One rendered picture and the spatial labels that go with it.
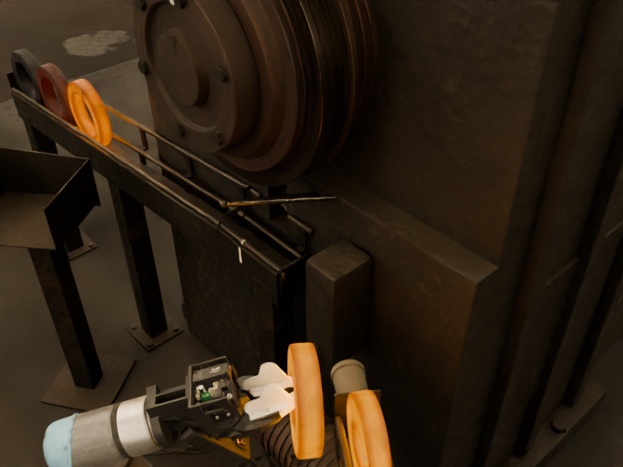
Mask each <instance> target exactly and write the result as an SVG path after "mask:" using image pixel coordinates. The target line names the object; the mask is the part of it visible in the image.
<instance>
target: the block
mask: <svg viewBox="0 0 623 467"><path fill-rule="evenodd" d="M371 269H372V260H371V258H370V256H369V255H368V254H366V253H365V252H363V251H362V250H360V249H359V248H358V247H356V246H355V245H353V244H352V243H350V242H349V241H347V240H344V239H342V240H339V241H337V242H336V243H334V244H333V245H331V246H329V247H327V248H326V249H324V250H322V251H321V252H319V253H317V254H316V255H314V256H312V257H311V258H309V259H308V260H307V262H306V264H305V270H306V343H313V344H317V345H318V348H319V353H318V354H317V357H318V360H319V361H321V362H322V363H323V364H324V365H325V366H326V367H328V368H329V369H332V368H333V367H334V366H335V365H336V364H337V363H339V362H341V361H342V360H347V359H349V358H350V357H352V356H353V355H354V354H356V353H357V352H358V351H360V350H361V349H363V348H364V346H365V344H366V336H367V323H368V309H369V296H370V283H371Z"/></svg>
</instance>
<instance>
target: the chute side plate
mask: <svg viewBox="0 0 623 467"><path fill-rule="evenodd" d="M11 94H12V97H13V100H14V103H15V106H16V109H17V112H18V114H19V117H21V118H22V116H21V112H22V113H23V114H25V115H26V116H27V117H28V118H29V119H30V122H31V126H33V127H34V128H35V129H37V130H38V131H40V132H41V133H43V134H44V135H46V136H47V137H49V138H50V139H51V140H53V141H54V142H56V143H57V144H58V145H60V146H62V147H63V148H64V149H66V150H67V151H69V152H70V153H71V154H72V155H73V156H75V157H78V158H90V162H91V166H92V169H93V170H95V171H97V172H98V173H99V174H101V175H102V176H104V177H105V178H106V179H107V178H108V177H107V174H106V171H107V172H108V173H110V174H111V175H112V176H113V177H114V178H116V179H117V180H118V184H119V188H120V189H121V190H123V191H124V192H125V193H127V194H128V195H130V196H131V197H133V198H134V199H136V200H137V201H139V202H140V203H141V204H143V205H144V206H146V207H147V208H149V209H150V210H152V211H153V212H154V213H156V214H157V215H159V216H160V217H161V218H162V219H163V220H165V221H166V222H168V223H169V224H171V225H172V226H173V227H175V228H176V229H178V230H179V231H180V232H182V233H183V234H185V235H187V236H188V237H189V238H191V239H192V240H194V241H195V242H196V243H198V244H199V245H201V246H202V247H204V248H205V249H207V250H208V251H209V252H210V253H211V254H213V255H214V256H215V257H217V258H218V259H220V260H221V261H223V262H224V263H225V264H226V265H227V266H229V267H230V268H231V269H232V270H234V271H235V272H236V273H237V274H239V275H240V276H241V277H242V278H243V279H245V280H246V281H247V282H248V283H250V284H251V285H252V286H253V287H254V282H253V277H255V278H256V279H257V280H259V281H260V282H261V283H262V284H264V285H265V286H266V287H267V288H269V289H270V290H271V291H272V292H273V303H274V304H275V305H276V306H277V307H278V306H280V301H279V281H278V273H276V272H275V271H274V270H272V269H271V268H269V267H268V266H267V265H265V264H264V263H263V262H262V261H261V260H259V259H258V258H257V257H255V256H254V255H253V254H251V253H250V252H249V251H248V250H246V249H245V248H244V247H242V246H241V245H240V244H238V243H237V241H235V240H234V239H233V238H231V237H230V236H229V235H227V234H226V233H225V232H224V231H222V230H221V229H219V228H218V227H217V226H215V225H214V224H212V223H211V222H209V221H207V220H206V219H204V218H203V217H201V216H200V215H198V214H197V213H195V211H193V210H192V209H190V208H188V207H187V206H185V205H184V204H182V203H181V202H179V201H178V200H176V199H175V198H173V197H172V196H170V195H168V194H167V193H165V192H164V191H162V190H161V189H159V188H158V187H157V186H155V185H154V184H152V183H150V182H149V181H147V180H146V179H144V178H143V177H141V176H140V175H138V174H137V173H135V172H134V171H132V170H130V169H129V168H127V167H126V166H124V165H123V164H121V163H120V162H119V161H118V160H116V159H114V158H113V157H111V156H110V155H108V154H107V153H105V152H104V151H102V150H101V149H99V148H98V147H96V146H95V145H93V144H91V143H90V142H88V141H87V140H85V139H83V138H82V137H81V136H80V135H78V134H77V133H75V132H73V131H72V130H70V129H69V128H67V127H66V126H64V125H63V124H61V123H60V122H58V121H57V120H55V119H53V118H52V117H50V116H49V115H47V114H46V113H44V112H43V111H42V110H41V109H39V108H38V107H36V106H34V105H33V104H31V103H30V102H28V101H27V100H25V99H24V98H22V97H21V96H19V95H17V94H15V93H14V92H13V91H11ZM238 247H240V250H241V260H242V263H241V262H240V260H239V250H238Z"/></svg>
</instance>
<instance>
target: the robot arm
mask: <svg viewBox="0 0 623 467"><path fill-rule="evenodd" d="M216 361H218V362H220V364H219V365H216V366H212V367H209V368H206V369H202V368H201V366H202V365H206V364H210V363H213V362H216ZM192 374H193V377H194V378H193V382H192ZM248 397H252V398H253V399H254V400H252V401H249V398H248ZM246 403H247V404H246ZM293 409H295V397H294V386H293V380H292V377H290V376H287V375H286V374H285V373H284V372H283V371H282V370H281V369H280V368H279V367H278V366H277V365H276V364H274V363H272V362H267V363H264V364H262V365H261V367H260V372H259V374H258V375H257V376H252V375H249V376H242V377H239V378H238V379H237V372H236V370H235V367H234V366H233V364H231V365H230V363H229V361H228V359H227V358H226V357H225V356H222V357H219V358H216V359H213V360H207V361H203V362H200V363H197V364H193V365H190V366H189V373H188V375H187V376H186V377H185V385H179V386H176V387H173V388H170V389H166V390H162V391H160V390H159V388H158V387H157V385H152V386H149V387H147V388H146V396H142V397H140V398H133V399H130V400H126V401H123V402H120V403H116V404H112V405H108V406H106V407H102V408H99V409H95V410H89V411H86V412H82V413H74V414H73V415H72V416H70V417H67V418H64V419H61V420H58V421H55V422H53V423H51V424H50V425H49V426H48V428H47V429H46V431H45V434H44V457H45V460H46V463H47V465H48V467H152V465H151V464H150V463H149V462H148V461H147V460H146V459H145V458H144V457H143V456H142V455H144V454H147V453H151V452H154V451H158V450H161V449H162V448H163V447H167V446H170V445H173V444H175V442H176V440H177V436H178V430H179V431H180V439H181V440H182V441H184V442H185V443H187V444H189V445H192V446H194V447H196V448H199V449H201V450H203V451H205V452H207V453H209V454H210V455H213V456H215V457H217V458H219V459H221V460H223V461H226V462H228V463H230V464H232V465H234V466H236V467H239V466H240V465H241V464H243V463H244V462H246V461H247V460H249V459H250V450H249V437H251V436H255V435H258V434H260V433H262V432H263V431H265V430H266V429H268V428H269V427H271V426H272V425H274V424H275V423H277V422H279V421H281V419H282V417H284V416H285V415H287V414H288V413H289V412H291V411H292V410H293Z"/></svg>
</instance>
